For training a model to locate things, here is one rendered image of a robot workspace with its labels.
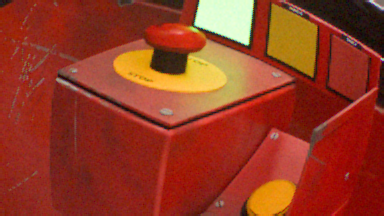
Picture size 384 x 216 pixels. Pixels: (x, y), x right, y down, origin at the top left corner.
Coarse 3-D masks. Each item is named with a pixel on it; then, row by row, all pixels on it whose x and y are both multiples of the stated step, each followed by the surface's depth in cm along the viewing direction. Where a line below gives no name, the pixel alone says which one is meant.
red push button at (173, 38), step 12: (168, 24) 70; (180, 24) 70; (144, 36) 69; (156, 36) 68; (168, 36) 68; (180, 36) 68; (192, 36) 68; (204, 36) 69; (156, 48) 68; (168, 48) 68; (180, 48) 68; (192, 48) 68; (156, 60) 69; (168, 60) 69; (180, 60) 69; (168, 72) 69; (180, 72) 69
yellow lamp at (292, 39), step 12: (276, 12) 74; (288, 12) 73; (276, 24) 74; (288, 24) 73; (300, 24) 73; (312, 24) 72; (276, 36) 74; (288, 36) 74; (300, 36) 73; (312, 36) 72; (276, 48) 75; (288, 48) 74; (300, 48) 73; (312, 48) 72; (288, 60) 74; (300, 60) 74; (312, 60) 73; (312, 72) 73
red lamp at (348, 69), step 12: (336, 48) 71; (348, 48) 70; (336, 60) 71; (348, 60) 70; (360, 60) 69; (336, 72) 71; (348, 72) 71; (360, 72) 70; (336, 84) 72; (348, 84) 71; (360, 84) 70; (348, 96) 71; (360, 96) 70
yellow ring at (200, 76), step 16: (128, 64) 70; (144, 64) 70; (192, 64) 72; (208, 64) 72; (144, 80) 67; (160, 80) 68; (176, 80) 68; (192, 80) 69; (208, 80) 69; (224, 80) 70
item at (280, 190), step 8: (264, 184) 68; (272, 184) 68; (280, 184) 68; (288, 184) 68; (256, 192) 68; (264, 192) 68; (272, 192) 67; (280, 192) 67; (288, 192) 67; (248, 200) 68; (256, 200) 67; (264, 200) 67; (272, 200) 67; (280, 200) 67; (288, 200) 67; (248, 208) 67; (256, 208) 67; (264, 208) 67; (272, 208) 66; (280, 208) 66
